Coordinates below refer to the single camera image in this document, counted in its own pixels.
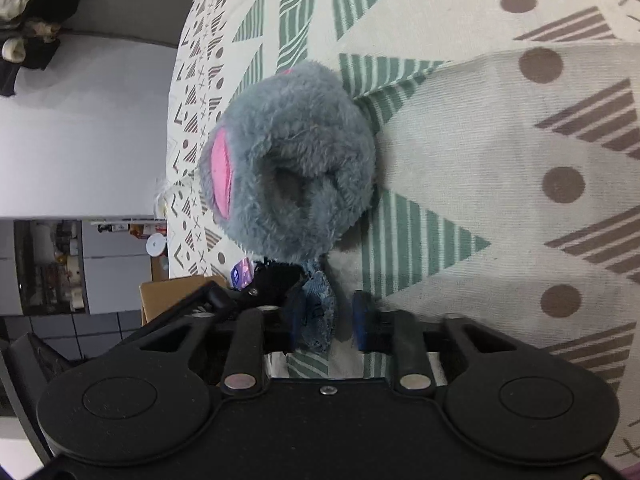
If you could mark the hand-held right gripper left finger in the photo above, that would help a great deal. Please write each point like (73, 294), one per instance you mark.
(295, 317)

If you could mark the white round disc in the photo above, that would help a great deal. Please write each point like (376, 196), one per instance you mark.
(156, 245)

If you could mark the pile of dark clothes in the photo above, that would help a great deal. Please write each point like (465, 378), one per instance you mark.
(30, 15)

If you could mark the dark plastic panel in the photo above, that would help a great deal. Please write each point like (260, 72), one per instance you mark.
(30, 375)

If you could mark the grey sofa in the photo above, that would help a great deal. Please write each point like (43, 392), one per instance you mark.
(135, 5)

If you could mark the open shelf with jars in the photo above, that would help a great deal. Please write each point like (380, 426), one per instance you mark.
(50, 265)

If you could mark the patterned white green blanket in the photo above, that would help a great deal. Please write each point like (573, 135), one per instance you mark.
(475, 160)

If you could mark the brown cardboard box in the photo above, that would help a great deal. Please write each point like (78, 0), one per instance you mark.
(160, 300)

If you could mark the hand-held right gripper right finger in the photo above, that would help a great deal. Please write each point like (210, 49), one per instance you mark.
(361, 320)

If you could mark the grey plush mouse toy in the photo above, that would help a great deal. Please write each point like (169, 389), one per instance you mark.
(300, 135)

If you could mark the white cabinet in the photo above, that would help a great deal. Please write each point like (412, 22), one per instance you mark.
(117, 275)

